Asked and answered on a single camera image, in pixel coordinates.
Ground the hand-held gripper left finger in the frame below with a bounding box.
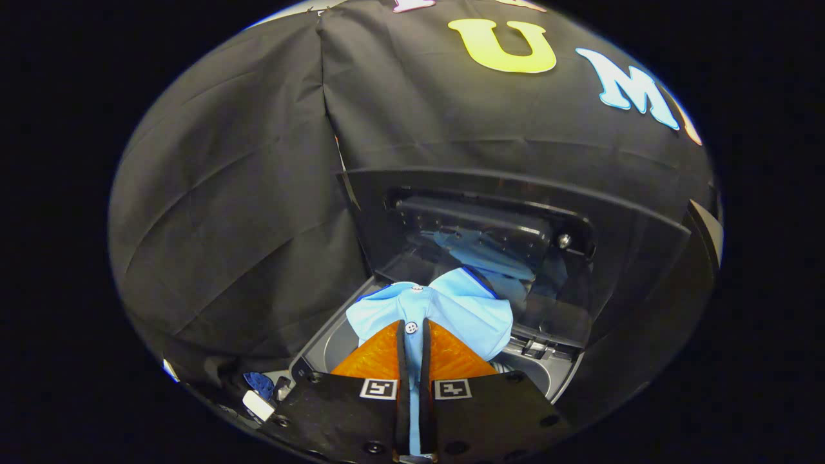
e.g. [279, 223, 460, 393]
[260, 320, 412, 464]

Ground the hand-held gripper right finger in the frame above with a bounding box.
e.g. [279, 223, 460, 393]
[419, 320, 576, 464]

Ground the light blue polo shirt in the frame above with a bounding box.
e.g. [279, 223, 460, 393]
[345, 267, 515, 457]

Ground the small white block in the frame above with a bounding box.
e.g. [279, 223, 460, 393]
[242, 389, 277, 423]

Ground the small blue object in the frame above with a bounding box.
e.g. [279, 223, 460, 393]
[243, 371, 276, 401]

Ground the black backdrop cloth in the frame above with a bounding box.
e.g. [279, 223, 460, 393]
[108, 0, 719, 387]

